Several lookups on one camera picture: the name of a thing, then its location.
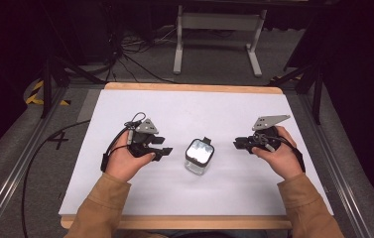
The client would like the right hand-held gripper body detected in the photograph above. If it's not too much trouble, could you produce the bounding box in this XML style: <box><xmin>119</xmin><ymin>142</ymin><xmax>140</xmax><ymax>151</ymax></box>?
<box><xmin>251</xmin><ymin>114</ymin><xmax>292</xmax><ymax>153</ymax></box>

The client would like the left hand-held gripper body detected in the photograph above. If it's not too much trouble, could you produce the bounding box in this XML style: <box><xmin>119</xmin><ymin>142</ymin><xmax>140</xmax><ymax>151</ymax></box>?
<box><xmin>126</xmin><ymin>118</ymin><xmax>160</xmax><ymax>158</ymax></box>

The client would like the clear glass jar with lid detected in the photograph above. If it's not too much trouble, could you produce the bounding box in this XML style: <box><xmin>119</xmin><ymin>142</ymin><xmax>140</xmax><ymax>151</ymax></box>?
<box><xmin>184</xmin><ymin>136</ymin><xmax>216</xmax><ymax>177</ymax></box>

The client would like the person's right hand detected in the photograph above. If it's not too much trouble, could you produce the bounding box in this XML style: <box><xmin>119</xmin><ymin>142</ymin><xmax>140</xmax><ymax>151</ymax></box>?
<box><xmin>251</xmin><ymin>125</ymin><xmax>305</xmax><ymax>181</ymax></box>

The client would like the person's left hand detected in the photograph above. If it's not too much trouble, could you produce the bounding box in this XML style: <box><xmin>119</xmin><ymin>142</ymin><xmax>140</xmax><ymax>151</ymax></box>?
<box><xmin>104</xmin><ymin>130</ymin><xmax>158</xmax><ymax>183</ymax></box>

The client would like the white table mat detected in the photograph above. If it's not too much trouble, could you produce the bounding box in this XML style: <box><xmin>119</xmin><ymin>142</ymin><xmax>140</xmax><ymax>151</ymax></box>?
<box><xmin>58</xmin><ymin>88</ymin><xmax>334</xmax><ymax>218</ymax></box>

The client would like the black metal stand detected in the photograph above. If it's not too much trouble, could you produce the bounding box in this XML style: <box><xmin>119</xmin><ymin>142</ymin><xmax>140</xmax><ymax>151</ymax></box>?
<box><xmin>267</xmin><ymin>61</ymin><xmax>325</xmax><ymax>126</ymax></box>
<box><xmin>40</xmin><ymin>54</ymin><xmax>107</xmax><ymax>120</ymax></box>

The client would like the yellow black hazard tape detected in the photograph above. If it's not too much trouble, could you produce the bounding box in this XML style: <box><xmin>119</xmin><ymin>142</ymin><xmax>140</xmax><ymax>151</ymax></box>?
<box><xmin>25</xmin><ymin>79</ymin><xmax>72</xmax><ymax>107</ymax></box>

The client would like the right hand-held gripper black cable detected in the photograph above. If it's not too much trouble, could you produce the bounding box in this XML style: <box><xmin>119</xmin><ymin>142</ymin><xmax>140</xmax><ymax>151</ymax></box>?
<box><xmin>273</xmin><ymin>133</ymin><xmax>308</xmax><ymax>174</ymax></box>

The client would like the aluminium floor rail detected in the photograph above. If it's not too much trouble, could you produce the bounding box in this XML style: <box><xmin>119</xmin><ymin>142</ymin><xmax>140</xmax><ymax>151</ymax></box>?
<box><xmin>297</xmin><ymin>93</ymin><xmax>371</xmax><ymax>238</ymax></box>
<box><xmin>0</xmin><ymin>84</ymin><xmax>69</xmax><ymax>238</ymax></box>

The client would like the bundle of black floor cables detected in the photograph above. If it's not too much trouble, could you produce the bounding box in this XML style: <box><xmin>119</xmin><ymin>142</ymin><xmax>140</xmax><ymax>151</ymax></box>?
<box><xmin>106</xmin><ymin>24</ymin><xmax>183</xmax><ymax>85</ymax></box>

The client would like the long black floor cable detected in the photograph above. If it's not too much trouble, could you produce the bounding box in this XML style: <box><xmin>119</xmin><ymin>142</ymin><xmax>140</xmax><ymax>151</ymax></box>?
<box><xmin>20</xmin><ymin>119</ymin><xmax>92</xmax><ymax>238</ymax></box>

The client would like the white metal desk frame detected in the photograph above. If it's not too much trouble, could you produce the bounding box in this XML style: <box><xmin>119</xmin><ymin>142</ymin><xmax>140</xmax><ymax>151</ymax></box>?
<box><xmin>172</xmin><ymin>4</ymin><xmax>269</xmax><ymax>79</ymax></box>

